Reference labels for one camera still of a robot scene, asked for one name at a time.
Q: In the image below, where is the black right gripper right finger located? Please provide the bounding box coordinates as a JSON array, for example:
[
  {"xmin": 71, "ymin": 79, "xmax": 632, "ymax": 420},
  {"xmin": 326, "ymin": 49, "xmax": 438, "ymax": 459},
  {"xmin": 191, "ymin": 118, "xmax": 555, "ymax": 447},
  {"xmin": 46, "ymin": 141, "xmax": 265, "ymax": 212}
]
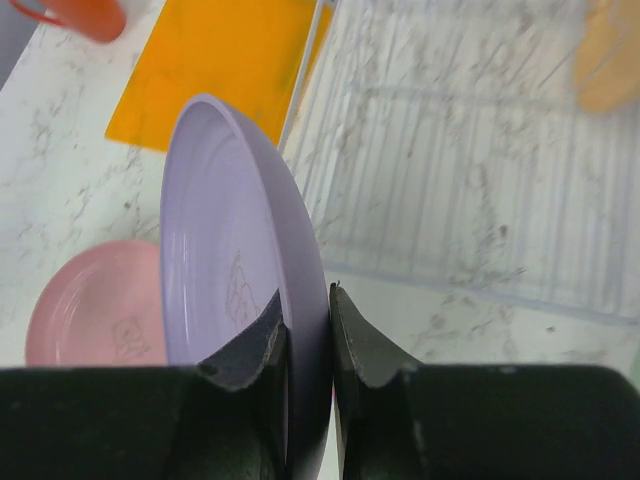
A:
[{"xmin": 329, "ymin": 285, "xmax": 639, "ymax": 479}]

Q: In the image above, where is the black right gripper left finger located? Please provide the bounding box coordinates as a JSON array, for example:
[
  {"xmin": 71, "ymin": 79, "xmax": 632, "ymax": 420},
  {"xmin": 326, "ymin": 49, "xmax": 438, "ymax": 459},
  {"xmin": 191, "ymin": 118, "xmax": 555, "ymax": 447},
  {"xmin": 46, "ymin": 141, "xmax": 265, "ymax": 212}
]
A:
[{"xmin": 1, "ymin": 297, "xmax": 287, "ymax": 479}]

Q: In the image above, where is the pink plate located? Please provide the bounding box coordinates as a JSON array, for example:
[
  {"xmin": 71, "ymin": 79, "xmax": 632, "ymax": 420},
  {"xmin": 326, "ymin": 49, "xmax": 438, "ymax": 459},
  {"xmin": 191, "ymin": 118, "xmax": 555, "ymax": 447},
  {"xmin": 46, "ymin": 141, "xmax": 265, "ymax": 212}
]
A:
[{"xmin": 25, "ymin": 240, "xmax": 167, "ymax": 367}]

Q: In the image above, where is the purple plate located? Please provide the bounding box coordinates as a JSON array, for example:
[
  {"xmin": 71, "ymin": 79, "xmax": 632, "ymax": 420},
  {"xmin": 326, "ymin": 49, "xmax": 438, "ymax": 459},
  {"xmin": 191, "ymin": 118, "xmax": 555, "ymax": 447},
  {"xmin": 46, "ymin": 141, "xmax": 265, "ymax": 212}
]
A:
[{"xmin": 160, "ymin": 94, "xmax": 332, "ymax": 479}]

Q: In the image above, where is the orange cutting mat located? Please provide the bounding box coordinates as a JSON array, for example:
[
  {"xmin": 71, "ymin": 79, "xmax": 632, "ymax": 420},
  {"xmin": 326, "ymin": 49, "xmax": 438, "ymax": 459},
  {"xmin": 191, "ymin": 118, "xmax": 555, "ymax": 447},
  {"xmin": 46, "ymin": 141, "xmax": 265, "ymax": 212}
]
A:
[{"xmin": 105, "ymin": 1, "xmax": 334, "ymax": 151}]

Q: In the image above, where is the orange ceramic mug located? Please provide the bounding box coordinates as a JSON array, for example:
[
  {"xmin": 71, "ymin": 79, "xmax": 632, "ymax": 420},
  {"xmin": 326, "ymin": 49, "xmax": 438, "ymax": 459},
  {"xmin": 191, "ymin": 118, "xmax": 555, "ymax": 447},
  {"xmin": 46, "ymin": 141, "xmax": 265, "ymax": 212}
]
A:
[{"xmin": 8, "ymin": 0, "xmax": 127, "ymax": 43}]

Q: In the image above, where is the clear wire dish rack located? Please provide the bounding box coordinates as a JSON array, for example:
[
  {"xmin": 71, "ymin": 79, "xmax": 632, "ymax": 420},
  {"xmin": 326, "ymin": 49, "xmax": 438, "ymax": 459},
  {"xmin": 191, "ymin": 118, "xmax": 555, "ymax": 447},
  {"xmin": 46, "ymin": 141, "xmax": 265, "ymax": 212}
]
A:
[{"xmin": 284, "ymin": 1, "xmax": 639, "ymax": 324}]

